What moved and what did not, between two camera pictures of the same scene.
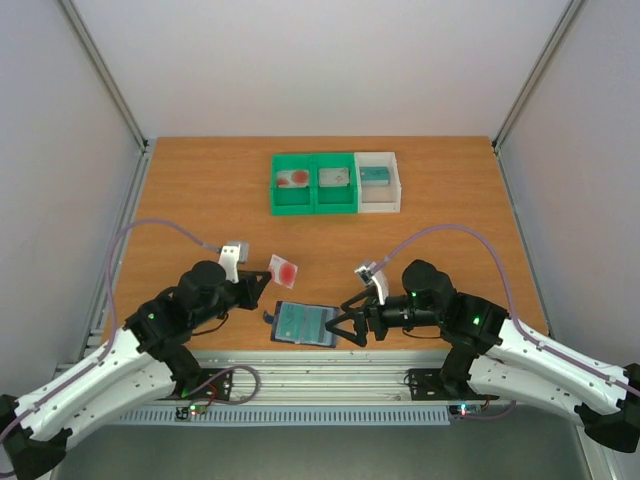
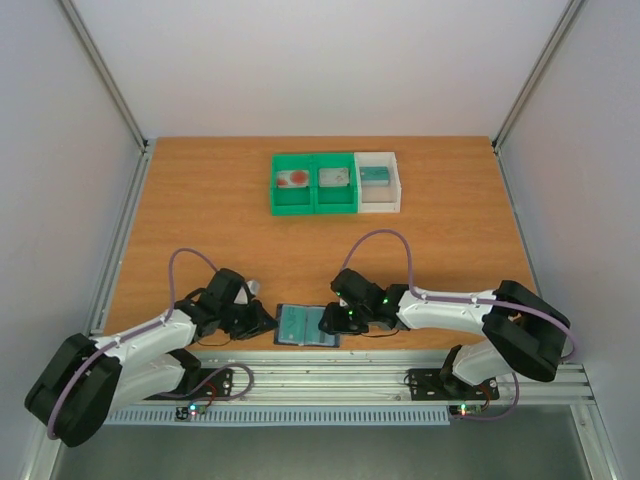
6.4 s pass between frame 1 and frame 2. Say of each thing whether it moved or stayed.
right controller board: stayed
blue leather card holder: stayed
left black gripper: moved
